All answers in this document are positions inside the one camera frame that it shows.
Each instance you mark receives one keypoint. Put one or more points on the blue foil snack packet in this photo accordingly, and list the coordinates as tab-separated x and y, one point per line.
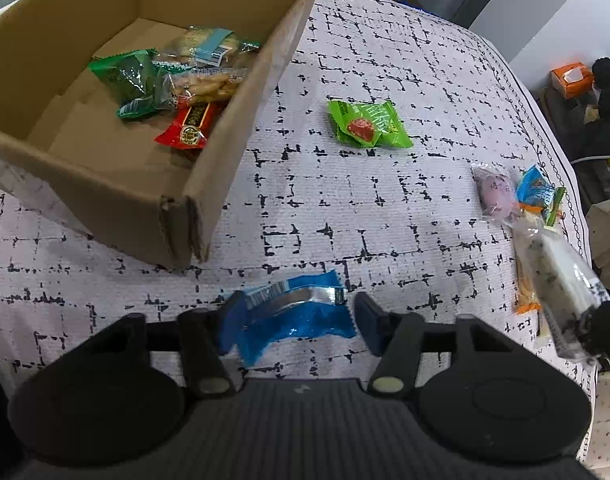
295	320

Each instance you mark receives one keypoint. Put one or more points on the purple snack packet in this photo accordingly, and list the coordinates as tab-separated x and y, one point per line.
495	192

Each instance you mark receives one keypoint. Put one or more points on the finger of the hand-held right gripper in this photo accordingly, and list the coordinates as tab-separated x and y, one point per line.
602	332

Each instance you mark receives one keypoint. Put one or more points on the black and white printed mat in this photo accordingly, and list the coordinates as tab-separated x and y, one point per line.
360	220

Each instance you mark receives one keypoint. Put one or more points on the dark bag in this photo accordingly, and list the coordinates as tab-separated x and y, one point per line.
580	130

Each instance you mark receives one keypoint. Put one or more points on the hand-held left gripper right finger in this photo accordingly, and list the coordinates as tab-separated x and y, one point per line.
370	322

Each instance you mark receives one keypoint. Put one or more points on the orange tissue box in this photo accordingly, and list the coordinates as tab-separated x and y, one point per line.
570	77

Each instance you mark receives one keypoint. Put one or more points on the orange cracker packet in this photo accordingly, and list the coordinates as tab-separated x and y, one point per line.
526	295

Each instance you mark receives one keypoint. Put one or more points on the white cream bar packet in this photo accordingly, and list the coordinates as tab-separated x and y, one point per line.
555	275

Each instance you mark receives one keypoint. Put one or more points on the dark green snack packet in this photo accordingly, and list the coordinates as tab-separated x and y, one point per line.
127	80

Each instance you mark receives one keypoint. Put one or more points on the clear fried snack packet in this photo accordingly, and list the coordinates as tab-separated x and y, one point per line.
205	85

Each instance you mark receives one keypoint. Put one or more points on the brown cardboard box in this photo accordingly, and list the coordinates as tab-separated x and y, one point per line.
100	170

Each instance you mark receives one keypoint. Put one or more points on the green snack packet red picture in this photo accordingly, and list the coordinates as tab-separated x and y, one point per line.
370	122

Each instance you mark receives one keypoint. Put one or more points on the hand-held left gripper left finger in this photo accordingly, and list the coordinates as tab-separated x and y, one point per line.
233	320

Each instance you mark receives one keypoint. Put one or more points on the small blue snack packet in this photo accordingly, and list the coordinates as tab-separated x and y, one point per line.
535	187

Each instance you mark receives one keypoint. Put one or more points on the clear cracker packet green print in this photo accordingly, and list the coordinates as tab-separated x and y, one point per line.
205	42

